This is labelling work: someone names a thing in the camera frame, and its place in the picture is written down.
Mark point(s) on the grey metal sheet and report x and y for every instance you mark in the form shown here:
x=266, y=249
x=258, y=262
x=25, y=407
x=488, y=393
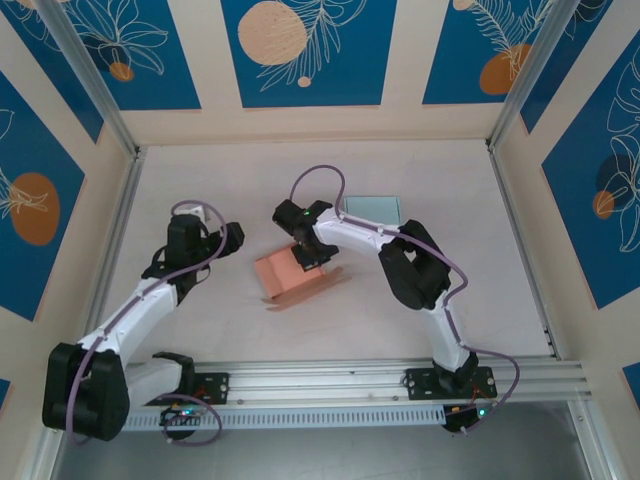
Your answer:
x=320, y=457

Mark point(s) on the aluminium frame post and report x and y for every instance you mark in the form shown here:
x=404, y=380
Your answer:
x=90, y=75
x=530, y=65

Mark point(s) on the salmon pink paper box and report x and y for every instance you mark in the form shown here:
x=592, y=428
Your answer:
x=280, y=280

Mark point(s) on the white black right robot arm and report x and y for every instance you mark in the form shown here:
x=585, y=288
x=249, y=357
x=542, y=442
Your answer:
x=350, y=240

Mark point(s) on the small control circuit board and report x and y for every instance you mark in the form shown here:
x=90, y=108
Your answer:
x=182, y=414
x=457, y=420

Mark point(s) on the aluminium frame strut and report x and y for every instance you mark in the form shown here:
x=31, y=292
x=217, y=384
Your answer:
x=42, y=462
x=595, y=445

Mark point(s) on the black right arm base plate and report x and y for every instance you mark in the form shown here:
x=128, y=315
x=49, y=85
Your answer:
x=420, y=382

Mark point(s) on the light blue paper box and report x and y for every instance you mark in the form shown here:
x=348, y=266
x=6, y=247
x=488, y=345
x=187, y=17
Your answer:
x=372, y=207

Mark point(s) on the aluminium mounting rail beam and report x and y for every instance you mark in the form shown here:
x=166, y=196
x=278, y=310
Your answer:
x=310, y=382

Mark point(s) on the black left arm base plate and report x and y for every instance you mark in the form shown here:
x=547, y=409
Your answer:
x=217, y=387

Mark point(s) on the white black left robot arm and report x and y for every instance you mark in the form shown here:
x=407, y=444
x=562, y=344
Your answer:
x=145, y=320

